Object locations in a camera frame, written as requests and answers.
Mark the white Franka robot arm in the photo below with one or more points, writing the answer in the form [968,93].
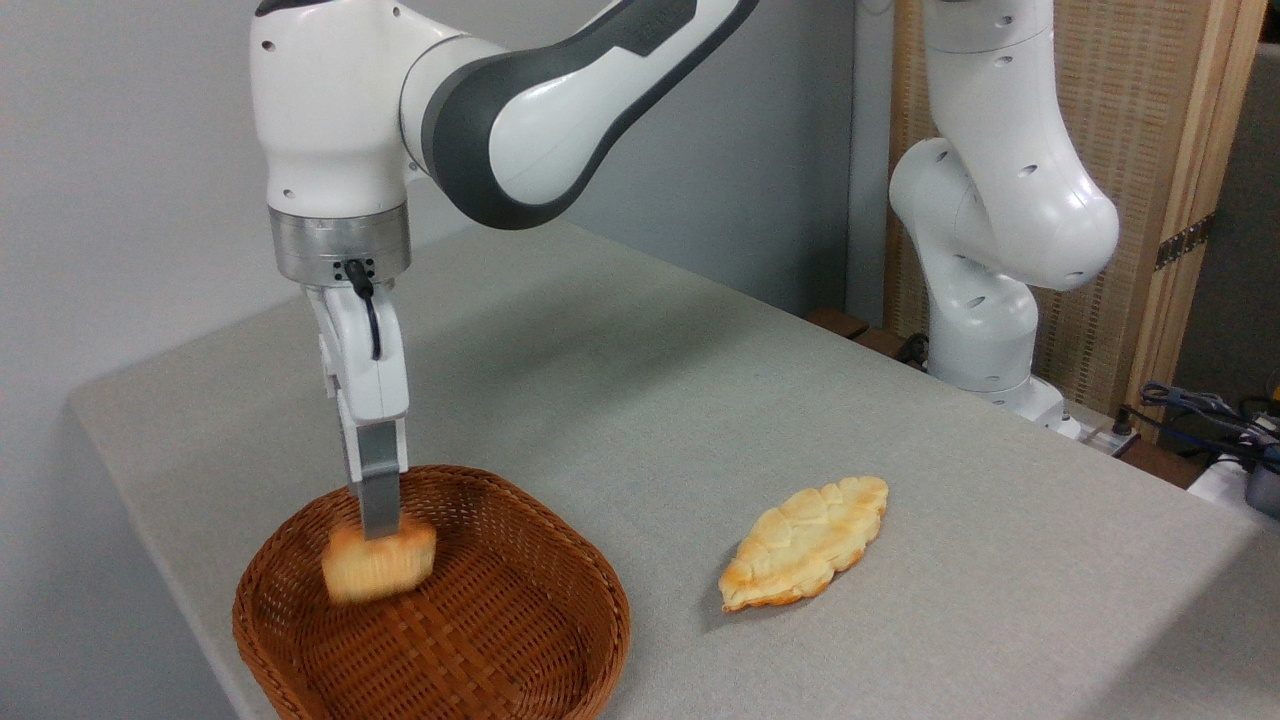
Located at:
[330,120]

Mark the round braided bread roll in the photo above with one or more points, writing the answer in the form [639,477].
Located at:
[385,570]

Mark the flat leaf-shaped bread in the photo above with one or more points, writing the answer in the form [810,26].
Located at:
[800,545]

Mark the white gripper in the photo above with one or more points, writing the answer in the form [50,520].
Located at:
[350,350]

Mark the grey tablecloth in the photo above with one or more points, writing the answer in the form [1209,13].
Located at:
[900,450]

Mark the metal screen hinge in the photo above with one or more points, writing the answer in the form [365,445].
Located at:
[1185,242]

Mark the brown woven wicker basket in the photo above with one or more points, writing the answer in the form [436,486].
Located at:
[500,620]

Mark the grey round device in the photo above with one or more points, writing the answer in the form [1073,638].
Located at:
[1265,485]

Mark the white power strip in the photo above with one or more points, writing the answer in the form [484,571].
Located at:
[1095,435]

